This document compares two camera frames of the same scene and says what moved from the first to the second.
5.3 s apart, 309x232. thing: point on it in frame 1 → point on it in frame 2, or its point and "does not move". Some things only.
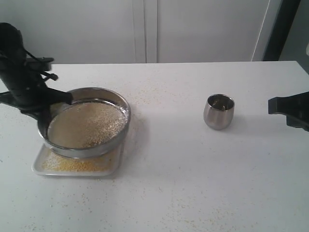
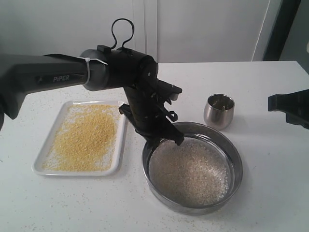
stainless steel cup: (218, 111) does not move
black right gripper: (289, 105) does not move
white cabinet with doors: (139, 31) does not move
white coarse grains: (86, 124) → (195, 173)
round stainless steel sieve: (97, 119) → (198, 176)
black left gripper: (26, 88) → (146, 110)
